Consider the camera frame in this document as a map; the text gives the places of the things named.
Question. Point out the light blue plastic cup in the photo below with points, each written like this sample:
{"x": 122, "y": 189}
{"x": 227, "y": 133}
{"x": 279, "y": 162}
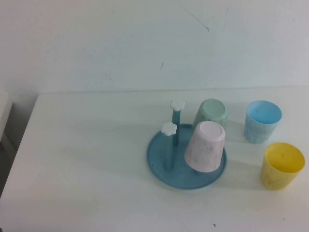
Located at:
{"x": 259, "y": 131}

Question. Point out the blue cup stand with pegs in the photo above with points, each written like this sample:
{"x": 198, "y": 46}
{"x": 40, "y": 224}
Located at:
{"x": 157, "y": 164}

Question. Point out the pale pink plastic cup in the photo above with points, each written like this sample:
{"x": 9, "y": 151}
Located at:
{"x": 205, "y": 149}

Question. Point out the yellow plastic cup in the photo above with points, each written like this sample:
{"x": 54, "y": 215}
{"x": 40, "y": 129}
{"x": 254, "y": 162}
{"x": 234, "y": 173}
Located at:
{"x": 277, "y": 174}

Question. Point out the mint green plastic cup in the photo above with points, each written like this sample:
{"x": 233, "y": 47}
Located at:
{"x": 213, "y": 111}

